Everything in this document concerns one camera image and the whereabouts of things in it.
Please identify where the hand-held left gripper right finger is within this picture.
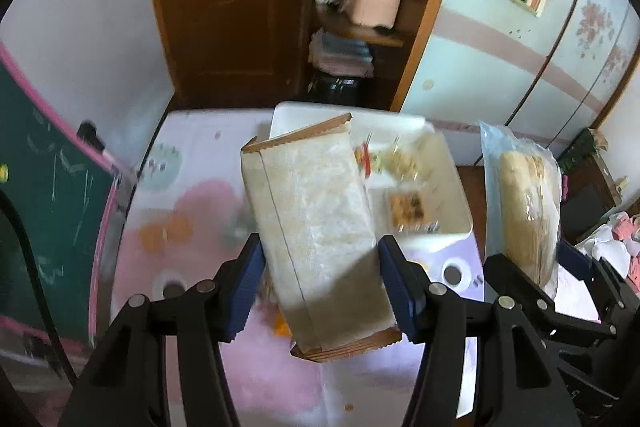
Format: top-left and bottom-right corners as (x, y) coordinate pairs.
(377, 234), (556, 427)

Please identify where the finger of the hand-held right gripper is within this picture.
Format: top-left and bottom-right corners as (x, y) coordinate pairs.
(484, 254), (616, 342)
(557, 239), (640, 348)

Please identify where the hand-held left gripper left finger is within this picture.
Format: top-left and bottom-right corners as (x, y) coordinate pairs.
(57, 234), (266, 427)

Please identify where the clear bread bag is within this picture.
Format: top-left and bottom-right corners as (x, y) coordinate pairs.
(479, 121), (563, 300)

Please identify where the clear biscuit packet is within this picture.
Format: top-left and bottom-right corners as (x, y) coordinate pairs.
(387, 189), (432, 233)

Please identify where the white plastic storage bin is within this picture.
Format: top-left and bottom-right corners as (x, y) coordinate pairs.
(270, 101), (475, 253)

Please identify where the kraft paper snack bag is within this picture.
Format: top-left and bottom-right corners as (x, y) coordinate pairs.
(241, 113), (402, 363)

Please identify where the pink white bedding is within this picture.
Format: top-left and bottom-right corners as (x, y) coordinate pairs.
(555, 212), (640, 323)

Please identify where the dark wooden cabinet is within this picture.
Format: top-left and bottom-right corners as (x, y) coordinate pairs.
(557, 127), (626, 238)

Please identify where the cartoon printed tablecloth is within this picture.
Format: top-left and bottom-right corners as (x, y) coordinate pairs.
(90, 109), (486, 427)

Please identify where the pink easel rod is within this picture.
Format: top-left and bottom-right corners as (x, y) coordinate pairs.
(77, 122), (141, 180)

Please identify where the floral wardrobe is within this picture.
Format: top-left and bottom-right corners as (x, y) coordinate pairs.
(400, 0), (640, 148)

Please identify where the black appliance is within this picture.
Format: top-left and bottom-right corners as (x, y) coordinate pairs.
(307, 74), (363, 108)

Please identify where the folded towels stack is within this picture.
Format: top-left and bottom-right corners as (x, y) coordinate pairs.
(308, 31), (376, 78)

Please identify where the wooden corner shelf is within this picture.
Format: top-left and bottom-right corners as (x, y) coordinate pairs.
(300, 0), (466, 112)

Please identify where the brown wooden door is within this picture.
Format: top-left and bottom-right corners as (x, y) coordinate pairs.
(147, 0), (313, 108)

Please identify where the thick black cable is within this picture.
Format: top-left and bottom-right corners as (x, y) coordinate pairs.
(0, 192), (78, 383)

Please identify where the green chalkboard pink frame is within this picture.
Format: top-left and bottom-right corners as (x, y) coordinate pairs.
(0, 42), (126, 358)

